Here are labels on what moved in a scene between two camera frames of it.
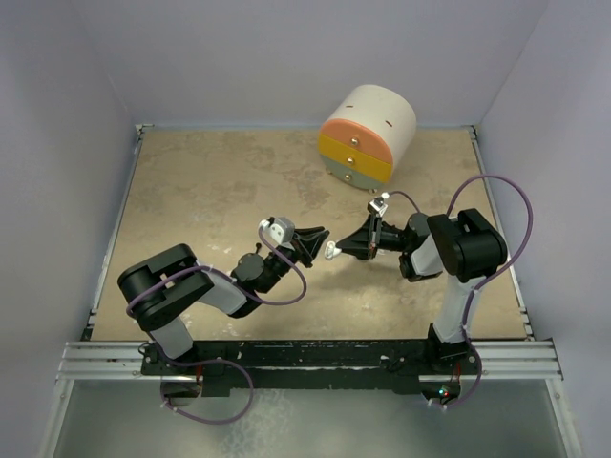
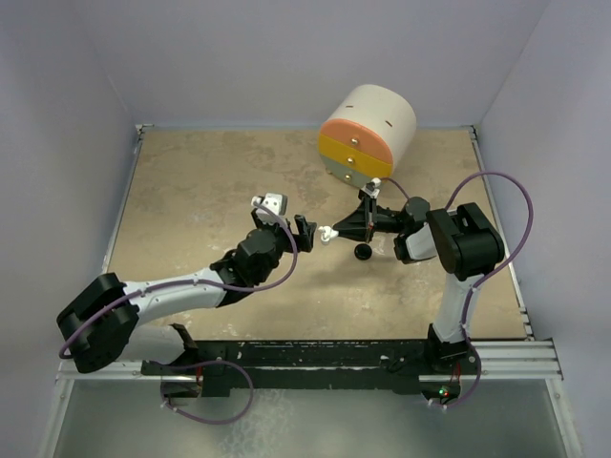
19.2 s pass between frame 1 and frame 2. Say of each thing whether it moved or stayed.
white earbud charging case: moved
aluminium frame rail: stayed
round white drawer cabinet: stayed
